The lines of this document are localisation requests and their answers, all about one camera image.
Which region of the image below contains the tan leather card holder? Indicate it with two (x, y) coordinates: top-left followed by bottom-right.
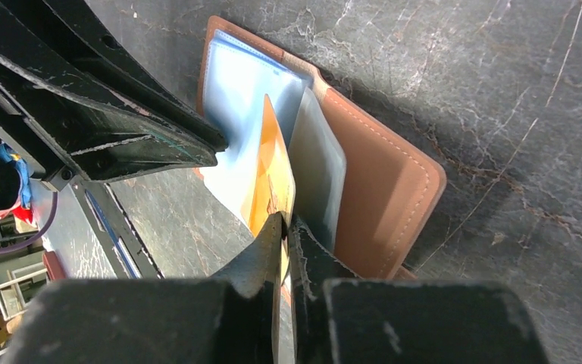
(203, 15), (446, 279)

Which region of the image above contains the orange credit card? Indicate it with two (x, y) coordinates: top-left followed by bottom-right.
(240, 93), (297, 282)

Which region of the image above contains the blue credit card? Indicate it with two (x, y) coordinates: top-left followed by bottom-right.
(200, 30), (313, 223)

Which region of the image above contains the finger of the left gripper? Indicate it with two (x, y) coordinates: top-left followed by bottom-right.
(0, 1), (217, 182)
(3, 0), (227, 152)

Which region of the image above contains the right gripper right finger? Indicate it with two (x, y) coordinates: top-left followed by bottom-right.
(288, 215), (359, 363)

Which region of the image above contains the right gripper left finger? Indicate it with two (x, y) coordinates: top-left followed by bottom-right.
(212, 212), (283, 363)

